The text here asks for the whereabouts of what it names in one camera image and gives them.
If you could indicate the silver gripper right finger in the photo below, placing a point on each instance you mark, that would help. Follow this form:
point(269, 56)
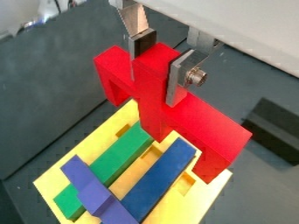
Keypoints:
point(186, 66)

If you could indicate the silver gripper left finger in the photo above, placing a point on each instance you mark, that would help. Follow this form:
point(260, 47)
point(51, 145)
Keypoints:
point(142, 35)

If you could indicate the red cross-shaped block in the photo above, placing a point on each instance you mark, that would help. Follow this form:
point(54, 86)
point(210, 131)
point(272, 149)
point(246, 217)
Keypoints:
point(139, 78)

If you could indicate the yellow wooden board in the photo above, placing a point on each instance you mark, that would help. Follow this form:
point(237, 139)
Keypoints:
point(186, 202)

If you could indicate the green block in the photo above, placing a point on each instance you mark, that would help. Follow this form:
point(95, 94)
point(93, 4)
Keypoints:
point(107, 167)

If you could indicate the blue block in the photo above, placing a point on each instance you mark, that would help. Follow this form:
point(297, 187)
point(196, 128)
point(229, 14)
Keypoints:
point(151, 187)

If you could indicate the purple cross-shaped block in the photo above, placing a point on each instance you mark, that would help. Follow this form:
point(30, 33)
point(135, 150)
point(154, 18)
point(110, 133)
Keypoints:
point(97, 198)

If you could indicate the black angle bracket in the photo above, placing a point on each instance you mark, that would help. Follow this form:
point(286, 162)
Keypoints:
point(276, 129)

